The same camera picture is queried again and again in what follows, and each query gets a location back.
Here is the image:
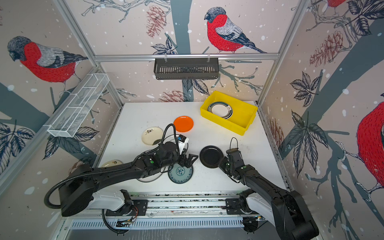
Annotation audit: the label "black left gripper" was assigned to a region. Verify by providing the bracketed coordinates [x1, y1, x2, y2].
[161, 147, 200, 169]

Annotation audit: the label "teal patterned plate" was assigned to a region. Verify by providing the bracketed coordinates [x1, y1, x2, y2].
[168, 164, 194, 184]

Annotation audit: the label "black round plate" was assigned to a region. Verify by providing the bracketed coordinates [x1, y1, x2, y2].
[199, 146, 224, 169]

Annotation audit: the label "orange plastic plate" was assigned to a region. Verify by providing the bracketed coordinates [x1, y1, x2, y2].
[173, 116, 194, 133]

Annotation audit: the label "white plate green cloud outline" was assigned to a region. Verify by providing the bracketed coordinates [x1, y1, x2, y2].
[164, 135, 189, 151]

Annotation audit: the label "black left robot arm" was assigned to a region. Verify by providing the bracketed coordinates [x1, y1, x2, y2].
[44, 134, 199, 217]

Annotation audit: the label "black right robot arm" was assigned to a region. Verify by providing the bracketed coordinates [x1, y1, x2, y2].
[219, 148, 320, 240]

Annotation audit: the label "yellow plastic bin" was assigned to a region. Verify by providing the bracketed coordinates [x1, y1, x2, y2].
[200, 91, 258, 136]

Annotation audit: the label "white plate red characters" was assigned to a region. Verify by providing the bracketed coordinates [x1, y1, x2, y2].
[137, 173, 164, 183]

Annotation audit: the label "cream small floral plate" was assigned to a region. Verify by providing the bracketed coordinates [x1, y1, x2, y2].
[142, 127, 164, 146]

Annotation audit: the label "cream yellow plate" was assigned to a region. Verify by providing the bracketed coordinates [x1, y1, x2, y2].
[102, 160, 123, 168]

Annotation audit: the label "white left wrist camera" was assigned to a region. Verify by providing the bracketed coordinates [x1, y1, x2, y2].
[177, 135, 189, 154]

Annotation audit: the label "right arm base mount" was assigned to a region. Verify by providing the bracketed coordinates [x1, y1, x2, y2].
[224, 189, 258, 215]

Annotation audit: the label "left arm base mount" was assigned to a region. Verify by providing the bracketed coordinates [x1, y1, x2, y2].
[105, 190, 149, 217]

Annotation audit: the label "black hanging wall basket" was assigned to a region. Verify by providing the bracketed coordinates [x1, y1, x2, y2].
[154, 58, 219, 80]

